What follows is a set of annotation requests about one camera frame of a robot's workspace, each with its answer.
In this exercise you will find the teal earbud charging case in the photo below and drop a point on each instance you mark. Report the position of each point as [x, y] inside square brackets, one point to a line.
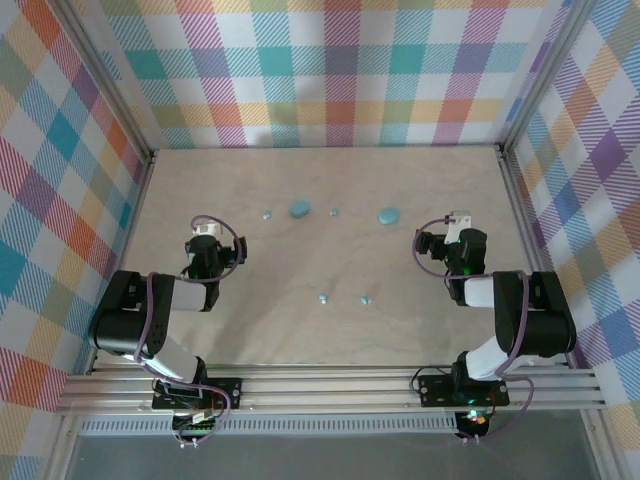
[300, 209]
[389, 215]

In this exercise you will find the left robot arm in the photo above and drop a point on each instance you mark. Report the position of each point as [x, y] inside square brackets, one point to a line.
[120, 325]

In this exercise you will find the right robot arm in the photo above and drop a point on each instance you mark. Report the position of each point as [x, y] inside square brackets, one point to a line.
[540, 320]

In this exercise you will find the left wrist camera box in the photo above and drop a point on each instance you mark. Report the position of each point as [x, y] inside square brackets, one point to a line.
[207, 229]

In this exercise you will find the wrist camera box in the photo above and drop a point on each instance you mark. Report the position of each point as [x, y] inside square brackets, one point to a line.
[459, 222]
[207, 229]

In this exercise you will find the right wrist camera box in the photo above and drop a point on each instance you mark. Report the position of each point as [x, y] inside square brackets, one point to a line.
[459, 222]

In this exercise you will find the aluminium side rail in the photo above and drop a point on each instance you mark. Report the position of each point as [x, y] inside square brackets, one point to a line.
[125, 260]
[525, 235]

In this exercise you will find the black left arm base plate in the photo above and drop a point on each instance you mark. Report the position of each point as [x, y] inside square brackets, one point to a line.
[225, 390]

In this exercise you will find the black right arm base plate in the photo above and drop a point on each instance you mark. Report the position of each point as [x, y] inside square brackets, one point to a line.
[435, 390]

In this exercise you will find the aluminium mounting rail beam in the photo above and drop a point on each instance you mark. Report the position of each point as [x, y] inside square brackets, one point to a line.
[325, 387]

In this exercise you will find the aluminium frame post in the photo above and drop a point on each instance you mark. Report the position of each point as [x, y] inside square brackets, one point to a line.
[105, 80]
[545, 75]

